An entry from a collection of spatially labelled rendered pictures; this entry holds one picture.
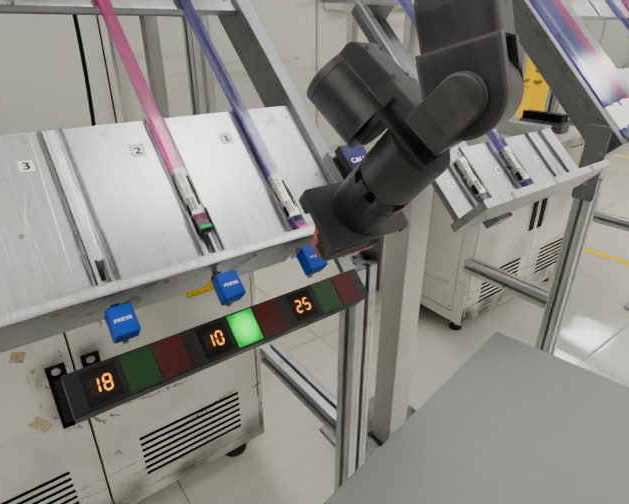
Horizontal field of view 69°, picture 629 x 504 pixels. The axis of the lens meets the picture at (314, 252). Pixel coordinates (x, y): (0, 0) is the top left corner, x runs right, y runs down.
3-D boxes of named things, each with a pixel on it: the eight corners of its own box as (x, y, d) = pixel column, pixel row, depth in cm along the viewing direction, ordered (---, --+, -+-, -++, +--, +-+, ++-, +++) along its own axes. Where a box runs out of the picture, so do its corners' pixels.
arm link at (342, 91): (497, 100, 29) (520, 92, 36) (382, -32, 30) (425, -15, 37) (372, 211, 36) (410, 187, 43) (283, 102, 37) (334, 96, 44)
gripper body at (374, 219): (294, 200, 45) (327, 155, 39) (371, 182, 50) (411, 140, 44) (323, 258, 43) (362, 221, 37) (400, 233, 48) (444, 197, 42)
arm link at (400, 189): (433, 178, 34) (470, 151, 37) (374, 107, 34) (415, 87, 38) (384, 222, 39) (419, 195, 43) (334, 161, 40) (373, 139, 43)
